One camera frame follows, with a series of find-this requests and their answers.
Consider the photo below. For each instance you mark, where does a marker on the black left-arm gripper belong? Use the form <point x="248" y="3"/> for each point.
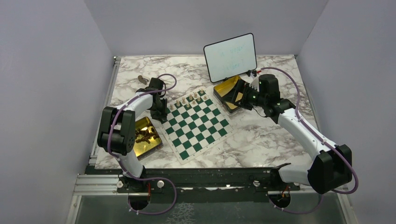
<point x="163" y="113"/>

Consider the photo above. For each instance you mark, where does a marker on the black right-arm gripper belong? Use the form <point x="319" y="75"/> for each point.
<point x="243" y="87"/>

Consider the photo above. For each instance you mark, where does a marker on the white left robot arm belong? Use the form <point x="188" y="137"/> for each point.
<point x="117" y="133"/>

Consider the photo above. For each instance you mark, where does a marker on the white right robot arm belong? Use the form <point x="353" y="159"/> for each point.
<point x="331" y="163"/>

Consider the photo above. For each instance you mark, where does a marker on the gold tin with white pieces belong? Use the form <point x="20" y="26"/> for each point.
<point x="220" y="90"/>

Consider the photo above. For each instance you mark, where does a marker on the gold tin with dark pieces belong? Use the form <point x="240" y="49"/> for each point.
<point x="147" y="139"/>

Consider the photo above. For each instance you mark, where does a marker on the green white chess mat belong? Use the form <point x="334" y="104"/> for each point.
<point x="190" y="132"/>

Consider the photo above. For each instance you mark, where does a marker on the small whiteboard with stand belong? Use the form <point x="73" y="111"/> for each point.
<point x="230" y="57"/>

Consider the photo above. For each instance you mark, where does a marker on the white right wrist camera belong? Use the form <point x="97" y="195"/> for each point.
<point x="255" y="84"/>

